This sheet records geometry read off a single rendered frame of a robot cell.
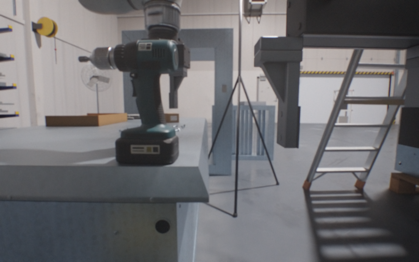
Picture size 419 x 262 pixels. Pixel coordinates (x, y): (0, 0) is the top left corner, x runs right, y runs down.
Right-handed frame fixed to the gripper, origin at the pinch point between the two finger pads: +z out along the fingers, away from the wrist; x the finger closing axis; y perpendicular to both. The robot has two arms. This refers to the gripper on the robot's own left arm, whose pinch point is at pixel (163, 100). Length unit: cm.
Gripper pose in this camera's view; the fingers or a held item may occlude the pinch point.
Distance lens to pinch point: 56.0
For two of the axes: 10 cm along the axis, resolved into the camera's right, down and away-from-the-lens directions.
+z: 0.0, 9.9, 1.1
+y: -2.4, 1.1, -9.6
